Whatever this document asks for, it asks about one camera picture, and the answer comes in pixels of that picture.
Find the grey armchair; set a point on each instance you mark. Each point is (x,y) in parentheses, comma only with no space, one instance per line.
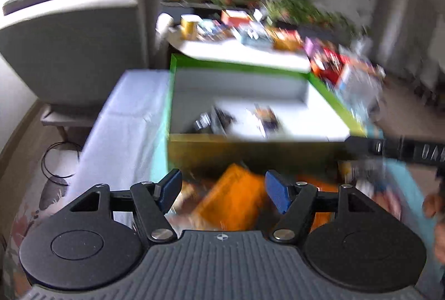
(71,53)

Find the yellow wicker basket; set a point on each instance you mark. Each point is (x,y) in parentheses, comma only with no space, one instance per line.
(286,40)

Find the person's right hand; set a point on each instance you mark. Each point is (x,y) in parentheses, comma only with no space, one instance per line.
(433,208)

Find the green cardboard box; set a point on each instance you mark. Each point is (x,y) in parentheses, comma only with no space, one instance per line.
(265,118)

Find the orange storage box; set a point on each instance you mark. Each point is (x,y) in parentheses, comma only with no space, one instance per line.
(235,18)

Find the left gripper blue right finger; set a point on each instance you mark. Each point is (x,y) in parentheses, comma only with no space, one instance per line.
(295,202)

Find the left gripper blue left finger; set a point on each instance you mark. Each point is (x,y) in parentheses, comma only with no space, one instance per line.
(152,200)

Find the clear glass mug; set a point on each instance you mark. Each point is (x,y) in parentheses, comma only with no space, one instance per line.
(359,88)

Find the orange bread loaf package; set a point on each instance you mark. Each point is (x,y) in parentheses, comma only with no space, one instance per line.
(233,202)

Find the teal patterned table cloth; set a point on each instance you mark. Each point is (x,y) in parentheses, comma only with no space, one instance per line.
(128,142)

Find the blue plastic tray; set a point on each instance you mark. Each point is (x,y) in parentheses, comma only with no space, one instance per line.
(255,37)

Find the round white coffee table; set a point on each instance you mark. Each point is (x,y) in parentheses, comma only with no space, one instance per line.
(232,51)

